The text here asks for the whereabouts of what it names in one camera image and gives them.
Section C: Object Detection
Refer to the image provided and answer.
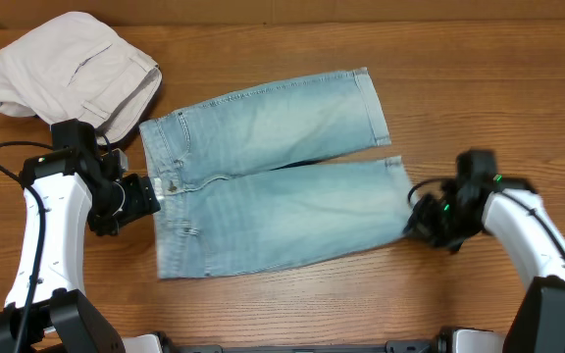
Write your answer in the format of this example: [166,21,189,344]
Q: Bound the light blue denim shorts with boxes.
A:
[140,68,411,279]

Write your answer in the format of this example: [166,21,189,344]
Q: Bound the beige folded trousers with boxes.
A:
[0,12,162,143]

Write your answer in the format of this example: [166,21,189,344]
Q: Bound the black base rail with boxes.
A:
[161,340,437,353]

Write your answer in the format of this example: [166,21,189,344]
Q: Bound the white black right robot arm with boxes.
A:
[405,149,565,352]

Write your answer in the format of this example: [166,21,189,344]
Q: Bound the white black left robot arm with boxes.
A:
[0,120,165,353]

